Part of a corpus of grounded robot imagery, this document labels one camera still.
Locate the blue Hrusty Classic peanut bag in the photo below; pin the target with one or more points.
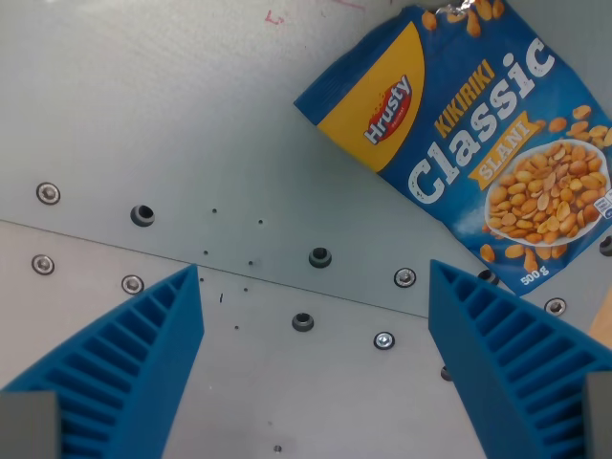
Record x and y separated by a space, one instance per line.
459 143

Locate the silver hex socket screw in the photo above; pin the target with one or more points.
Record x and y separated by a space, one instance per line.
384 340
48 193
42 264
555 305
132 284
405 277

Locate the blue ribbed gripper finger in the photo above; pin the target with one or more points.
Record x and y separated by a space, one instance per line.
507 363
138 363

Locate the light wooden board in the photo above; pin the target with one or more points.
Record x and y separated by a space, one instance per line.
603 325

